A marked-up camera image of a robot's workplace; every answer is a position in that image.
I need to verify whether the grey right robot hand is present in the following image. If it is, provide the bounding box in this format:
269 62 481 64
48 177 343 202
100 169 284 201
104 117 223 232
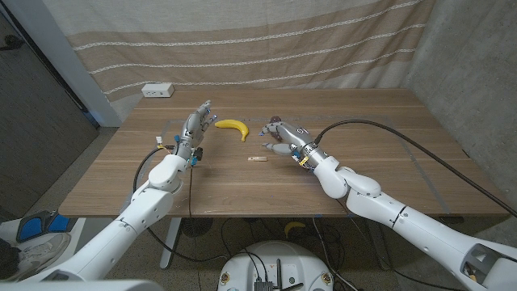
258 120 328 170

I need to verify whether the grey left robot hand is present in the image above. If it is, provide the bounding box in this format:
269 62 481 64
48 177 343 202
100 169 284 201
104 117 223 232
173 99 217 167

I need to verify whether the yellow toy banana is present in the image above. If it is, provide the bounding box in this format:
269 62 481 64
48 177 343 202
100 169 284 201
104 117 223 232
214 119 250 143

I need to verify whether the white power outlet box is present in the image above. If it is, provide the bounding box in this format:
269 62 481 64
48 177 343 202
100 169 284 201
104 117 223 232
141 82 175 99

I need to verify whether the black round floor device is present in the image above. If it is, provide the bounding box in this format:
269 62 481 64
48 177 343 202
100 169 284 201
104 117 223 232
180 217 214 238

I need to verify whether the beige striped cloth backdrop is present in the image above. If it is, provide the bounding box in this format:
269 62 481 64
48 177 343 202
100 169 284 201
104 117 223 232
42 0 437 102

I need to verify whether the white table leg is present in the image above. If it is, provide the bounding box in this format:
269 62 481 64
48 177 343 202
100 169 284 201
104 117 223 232
159 217 183 270

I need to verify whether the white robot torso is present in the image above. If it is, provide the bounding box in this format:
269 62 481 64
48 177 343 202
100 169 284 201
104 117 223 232
216 240 335 291

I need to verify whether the grey table leg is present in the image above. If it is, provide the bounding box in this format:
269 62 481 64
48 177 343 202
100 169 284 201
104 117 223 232
365 216 393 271

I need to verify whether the pale grey pillar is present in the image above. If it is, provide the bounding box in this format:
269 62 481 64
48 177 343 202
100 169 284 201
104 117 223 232
3 0 123 128

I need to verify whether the black antenna module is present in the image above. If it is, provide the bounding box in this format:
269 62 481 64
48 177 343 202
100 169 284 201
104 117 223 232
253 258 305 291

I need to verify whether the dark wood grain door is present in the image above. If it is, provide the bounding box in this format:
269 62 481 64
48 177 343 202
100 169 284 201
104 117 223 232
0 11 100 221

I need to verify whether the blue and black foot pedal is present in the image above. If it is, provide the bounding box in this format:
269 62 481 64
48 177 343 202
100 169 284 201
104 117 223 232
15 209 78 243

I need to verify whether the white sneaker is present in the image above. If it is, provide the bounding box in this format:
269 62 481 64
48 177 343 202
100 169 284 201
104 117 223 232
14 233 72 280

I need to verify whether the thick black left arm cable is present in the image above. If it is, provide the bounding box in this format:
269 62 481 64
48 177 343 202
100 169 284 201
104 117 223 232
132 145 227 264

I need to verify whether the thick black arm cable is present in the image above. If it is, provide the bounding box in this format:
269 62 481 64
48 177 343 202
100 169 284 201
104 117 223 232
313 119 517 218
132 145 227 264

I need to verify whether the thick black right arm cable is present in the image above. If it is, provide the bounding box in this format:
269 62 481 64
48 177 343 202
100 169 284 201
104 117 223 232
313 119 517 218

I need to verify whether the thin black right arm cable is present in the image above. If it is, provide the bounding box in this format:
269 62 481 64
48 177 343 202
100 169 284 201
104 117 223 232
343 212 460 291

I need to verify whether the black door handle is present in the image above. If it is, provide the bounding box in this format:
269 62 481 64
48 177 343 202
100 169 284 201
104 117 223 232
0 34 25 52

